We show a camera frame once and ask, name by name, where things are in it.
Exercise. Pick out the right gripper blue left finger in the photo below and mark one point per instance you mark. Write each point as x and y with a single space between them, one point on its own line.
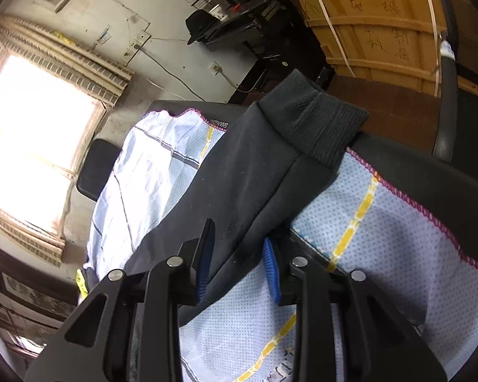
197 255

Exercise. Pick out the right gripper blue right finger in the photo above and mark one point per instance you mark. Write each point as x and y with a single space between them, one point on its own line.
284 286

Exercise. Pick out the black hoodie yellow zipper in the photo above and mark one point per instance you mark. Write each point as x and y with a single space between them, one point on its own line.
267 167

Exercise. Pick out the light blue striped bedsheet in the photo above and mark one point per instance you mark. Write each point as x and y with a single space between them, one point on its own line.
360 222

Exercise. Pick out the black office chair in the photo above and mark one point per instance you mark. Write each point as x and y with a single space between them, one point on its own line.
97 167

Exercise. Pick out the dark framed landscape painting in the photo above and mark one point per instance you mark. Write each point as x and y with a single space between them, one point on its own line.
36 290

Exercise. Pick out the right checkered curtain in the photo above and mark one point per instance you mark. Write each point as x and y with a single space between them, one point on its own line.
93 74

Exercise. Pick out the bright window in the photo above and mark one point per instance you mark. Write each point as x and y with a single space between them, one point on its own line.
45 124

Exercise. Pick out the black hat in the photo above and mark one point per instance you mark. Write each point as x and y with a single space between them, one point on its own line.
202 26

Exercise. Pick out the black computer desk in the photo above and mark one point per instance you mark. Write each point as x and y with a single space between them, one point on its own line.
276 34

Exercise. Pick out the wooden crate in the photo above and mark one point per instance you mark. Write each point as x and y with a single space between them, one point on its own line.
389 41

